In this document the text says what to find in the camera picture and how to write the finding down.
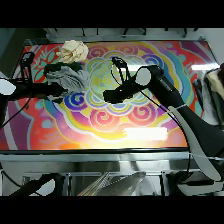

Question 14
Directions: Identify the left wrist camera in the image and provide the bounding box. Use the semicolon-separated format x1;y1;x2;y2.
19;51;36;82

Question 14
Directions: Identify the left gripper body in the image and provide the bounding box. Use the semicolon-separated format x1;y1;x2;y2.
45;83;66;99

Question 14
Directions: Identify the black cable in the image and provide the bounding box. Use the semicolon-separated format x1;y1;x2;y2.
0;95;34;130
146;92;193;184

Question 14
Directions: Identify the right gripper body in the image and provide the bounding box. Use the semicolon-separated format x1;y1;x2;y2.
102;81;141;105

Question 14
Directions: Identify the cream garment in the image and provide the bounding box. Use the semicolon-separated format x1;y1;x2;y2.
55;39;90;65

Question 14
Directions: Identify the grey garment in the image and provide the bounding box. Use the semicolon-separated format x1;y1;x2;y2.
44;65;91;102

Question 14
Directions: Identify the silver frame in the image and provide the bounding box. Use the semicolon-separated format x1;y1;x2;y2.
0;150;224;197

